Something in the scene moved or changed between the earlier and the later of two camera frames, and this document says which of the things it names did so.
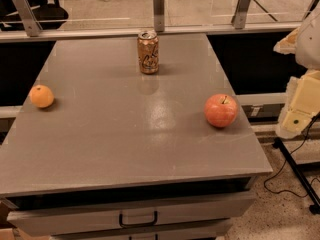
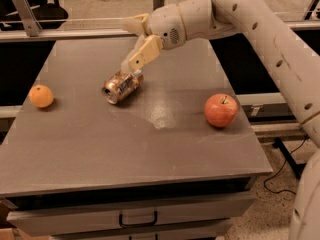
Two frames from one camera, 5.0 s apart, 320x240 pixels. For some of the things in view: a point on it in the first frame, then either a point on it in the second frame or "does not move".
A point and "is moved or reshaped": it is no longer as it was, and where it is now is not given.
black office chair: (44, 1) does not move
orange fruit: (41, 96) does not move
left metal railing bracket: (29, 19) does not move
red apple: (221, 110) does not move
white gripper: (309, 45) to (164, 26)
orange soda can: (148, 52) is moved or reshaped
